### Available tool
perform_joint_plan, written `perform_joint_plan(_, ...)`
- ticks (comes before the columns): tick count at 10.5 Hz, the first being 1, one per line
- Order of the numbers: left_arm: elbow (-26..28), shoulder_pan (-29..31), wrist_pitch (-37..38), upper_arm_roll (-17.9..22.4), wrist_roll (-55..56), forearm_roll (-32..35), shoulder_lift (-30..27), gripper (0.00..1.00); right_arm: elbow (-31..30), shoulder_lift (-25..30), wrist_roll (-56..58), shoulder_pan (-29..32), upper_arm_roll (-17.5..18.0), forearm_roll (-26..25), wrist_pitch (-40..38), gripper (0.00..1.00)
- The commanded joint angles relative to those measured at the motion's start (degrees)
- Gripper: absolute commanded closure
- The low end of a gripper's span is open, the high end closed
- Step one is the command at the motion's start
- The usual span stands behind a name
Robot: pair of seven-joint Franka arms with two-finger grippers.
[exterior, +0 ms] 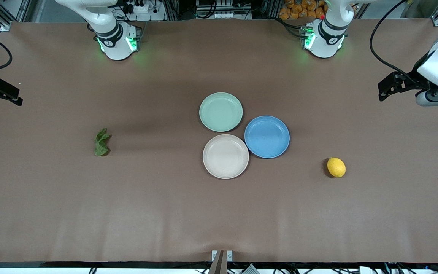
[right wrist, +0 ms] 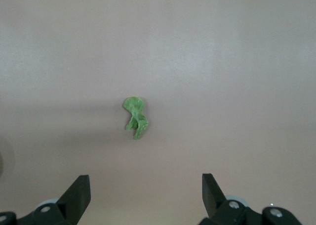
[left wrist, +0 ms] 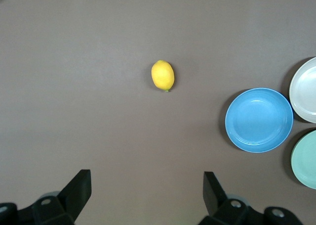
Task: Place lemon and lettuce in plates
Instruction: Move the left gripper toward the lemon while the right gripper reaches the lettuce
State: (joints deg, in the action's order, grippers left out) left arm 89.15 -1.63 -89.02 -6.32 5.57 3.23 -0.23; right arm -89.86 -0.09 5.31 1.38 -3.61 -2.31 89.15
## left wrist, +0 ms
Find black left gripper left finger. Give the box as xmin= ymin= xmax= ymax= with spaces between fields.
xmin=32 ymin=170 xmax=92 ymax=225

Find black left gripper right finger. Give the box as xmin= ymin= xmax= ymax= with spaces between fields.
xmin=198 ymin=171 xmax=249 ymax=225

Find yellow lemon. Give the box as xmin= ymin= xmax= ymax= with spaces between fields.
xmin=151 ymin=59 xmax=175 ymax=92

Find blue plate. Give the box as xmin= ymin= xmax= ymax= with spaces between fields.
xmin=225 ymin=87 xmax=294 ymax=153

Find mint green plate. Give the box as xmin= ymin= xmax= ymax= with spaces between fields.
xmin=290 ymin=130 xmax=316 ymax=189

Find off-white plate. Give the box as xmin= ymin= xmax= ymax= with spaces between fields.
xmin=289 ymin=56 xmax=316 ymax=124

